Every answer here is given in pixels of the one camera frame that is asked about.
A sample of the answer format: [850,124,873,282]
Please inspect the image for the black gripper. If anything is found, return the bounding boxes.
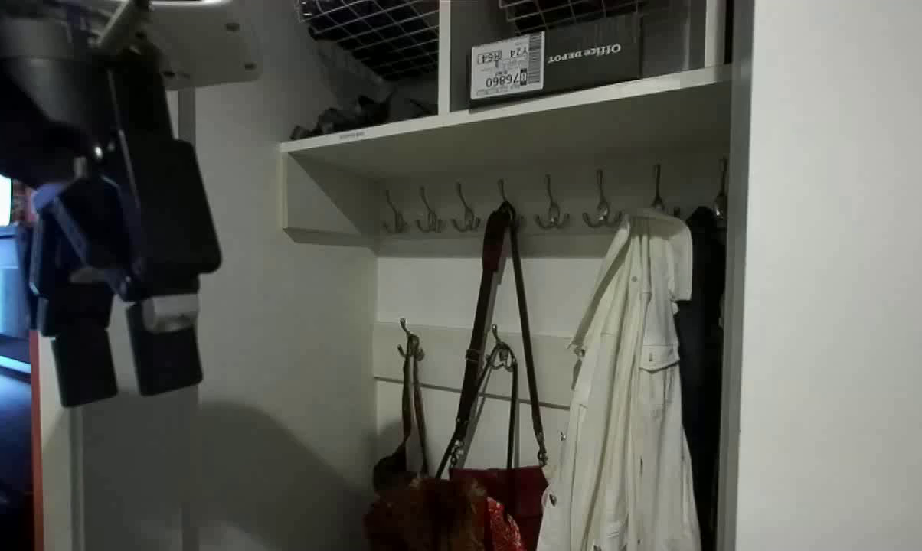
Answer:
[72,49,225,399]

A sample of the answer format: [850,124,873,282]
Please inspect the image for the brown patterned bag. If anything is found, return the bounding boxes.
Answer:
[364,332,531,551]

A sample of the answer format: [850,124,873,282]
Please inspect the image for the dark shoes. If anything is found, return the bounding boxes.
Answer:
[288,92,439,140]

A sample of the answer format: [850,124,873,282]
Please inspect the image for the black box with white label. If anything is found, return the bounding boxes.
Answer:
[465,8,648,105]

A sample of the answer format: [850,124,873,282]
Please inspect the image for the white coat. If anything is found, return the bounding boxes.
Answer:
[532,208,702,551]

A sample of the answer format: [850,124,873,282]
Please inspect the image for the black coat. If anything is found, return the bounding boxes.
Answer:
[671,202,730,551]

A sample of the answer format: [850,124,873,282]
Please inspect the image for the white closet door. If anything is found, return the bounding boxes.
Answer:
[716,0,922,551]

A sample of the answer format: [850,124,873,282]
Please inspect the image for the small silver wall hook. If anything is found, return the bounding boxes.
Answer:
[484,324,517,372]
[397,314,425,362]

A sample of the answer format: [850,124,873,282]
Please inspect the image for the metal wire basket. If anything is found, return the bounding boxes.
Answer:
[301,0,443,81]

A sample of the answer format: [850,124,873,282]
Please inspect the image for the white wall shelf unit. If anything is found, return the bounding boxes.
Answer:
[277,0,733,256]

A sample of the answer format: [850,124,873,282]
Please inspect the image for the red bag with dark strap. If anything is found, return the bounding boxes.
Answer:
[435,198,553,551]

